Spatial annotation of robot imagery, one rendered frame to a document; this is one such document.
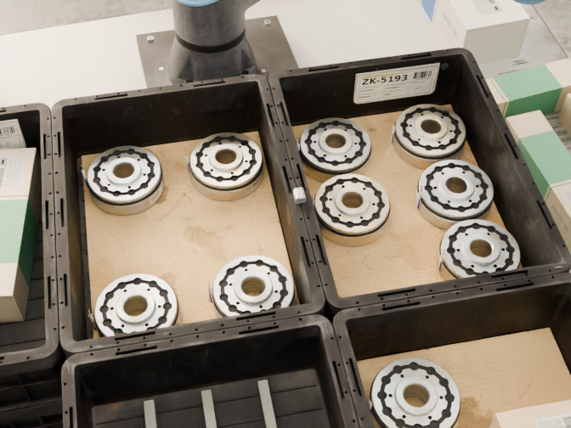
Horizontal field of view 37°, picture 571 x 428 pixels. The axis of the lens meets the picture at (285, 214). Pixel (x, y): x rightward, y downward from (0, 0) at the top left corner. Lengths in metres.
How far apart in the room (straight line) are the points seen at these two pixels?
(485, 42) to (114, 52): 0.67
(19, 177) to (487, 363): 0.65
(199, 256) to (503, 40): 0.73
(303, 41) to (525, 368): 0.80
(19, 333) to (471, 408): 0.56
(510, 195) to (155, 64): 0.67
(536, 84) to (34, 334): 0.90
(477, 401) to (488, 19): 0.75
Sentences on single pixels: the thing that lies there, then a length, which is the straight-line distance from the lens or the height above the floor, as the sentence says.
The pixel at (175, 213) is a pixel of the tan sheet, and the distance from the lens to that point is 1.18.
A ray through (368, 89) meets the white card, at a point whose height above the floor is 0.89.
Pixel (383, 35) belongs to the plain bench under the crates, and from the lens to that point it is 1.65.
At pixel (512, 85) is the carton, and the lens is 1.50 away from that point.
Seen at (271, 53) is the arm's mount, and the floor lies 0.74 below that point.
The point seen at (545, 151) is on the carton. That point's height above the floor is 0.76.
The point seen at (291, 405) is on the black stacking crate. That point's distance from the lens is 1.03.
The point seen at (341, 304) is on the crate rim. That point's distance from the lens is 0.98.
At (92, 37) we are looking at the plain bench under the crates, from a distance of 1.67.
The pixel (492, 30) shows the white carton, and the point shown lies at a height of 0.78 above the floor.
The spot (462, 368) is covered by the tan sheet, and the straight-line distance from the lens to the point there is 1.07.
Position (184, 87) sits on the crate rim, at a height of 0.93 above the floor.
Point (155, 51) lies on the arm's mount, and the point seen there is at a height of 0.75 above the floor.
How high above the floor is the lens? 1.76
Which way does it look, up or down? 52 degrees down
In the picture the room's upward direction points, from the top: straight up
